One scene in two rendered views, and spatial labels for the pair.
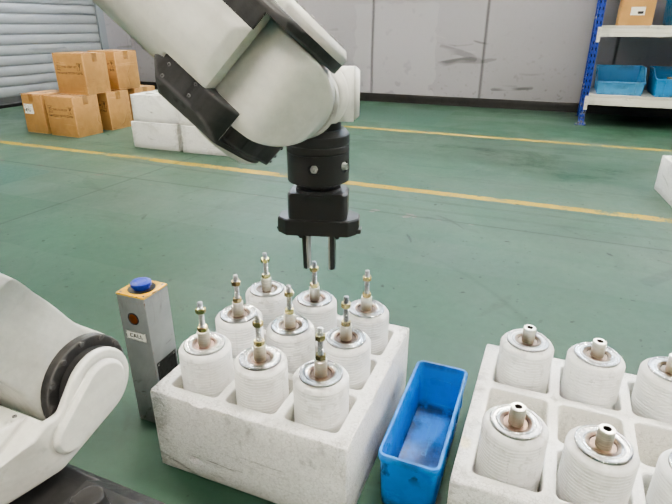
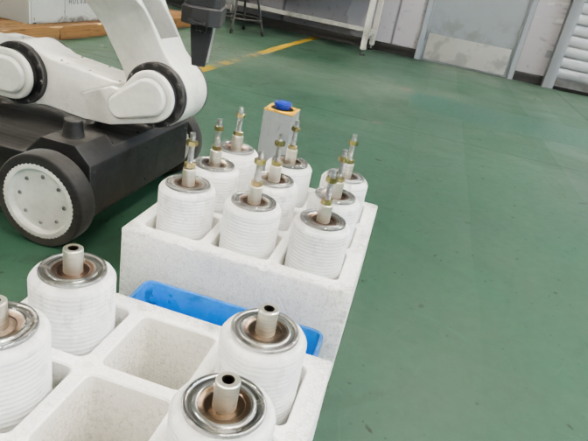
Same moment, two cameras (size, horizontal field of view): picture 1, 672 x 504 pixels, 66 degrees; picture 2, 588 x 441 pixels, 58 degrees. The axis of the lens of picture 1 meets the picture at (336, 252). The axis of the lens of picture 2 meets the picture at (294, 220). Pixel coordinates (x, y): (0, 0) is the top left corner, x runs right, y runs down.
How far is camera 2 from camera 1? 112 cm
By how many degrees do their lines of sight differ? 70
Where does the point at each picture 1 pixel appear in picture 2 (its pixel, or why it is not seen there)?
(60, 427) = (114, 94)
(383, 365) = (257, 262)
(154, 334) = (262, 145)
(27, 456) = (99, 95)
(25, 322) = (135, 26)
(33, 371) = (130, 59)
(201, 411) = not seen: hidden behind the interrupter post
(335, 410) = (160, 211)
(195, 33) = not seen: outside the picture
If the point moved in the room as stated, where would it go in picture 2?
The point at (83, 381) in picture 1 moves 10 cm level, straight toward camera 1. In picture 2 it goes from (136, 80) to (88, 80)
